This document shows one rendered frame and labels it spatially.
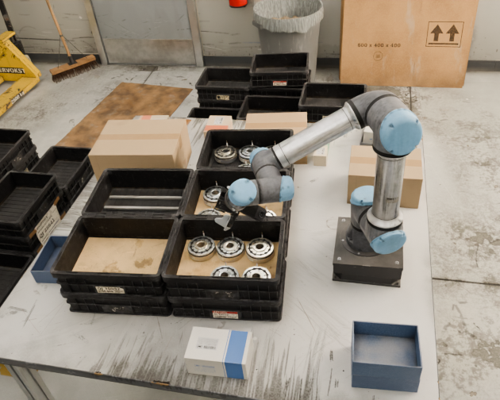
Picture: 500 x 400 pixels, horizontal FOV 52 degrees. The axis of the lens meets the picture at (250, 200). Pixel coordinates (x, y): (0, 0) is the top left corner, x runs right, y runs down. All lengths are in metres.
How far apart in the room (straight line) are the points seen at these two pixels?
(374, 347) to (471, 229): 1.71
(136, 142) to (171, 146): 0.18
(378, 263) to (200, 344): 0.69
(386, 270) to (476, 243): 1.38
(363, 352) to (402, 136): 0.69
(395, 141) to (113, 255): 1.13
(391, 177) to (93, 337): 1.17
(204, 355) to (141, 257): 0.49
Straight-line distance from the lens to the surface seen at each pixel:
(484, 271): 3.10
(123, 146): 2.48
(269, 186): 1.49
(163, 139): 2.47
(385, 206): 1.67
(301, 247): 2.11
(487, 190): 3.64
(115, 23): 5.33
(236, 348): 1.72
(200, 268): 1.90
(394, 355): 1.73
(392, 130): 1.47
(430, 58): 4.64
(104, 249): 2.07
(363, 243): 1.93
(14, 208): 3.05
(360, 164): 2.27
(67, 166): 3.43
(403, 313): 1.93
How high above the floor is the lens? 2.22
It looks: 40 degrees down
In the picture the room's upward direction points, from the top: 6 degrees counter-clockwise
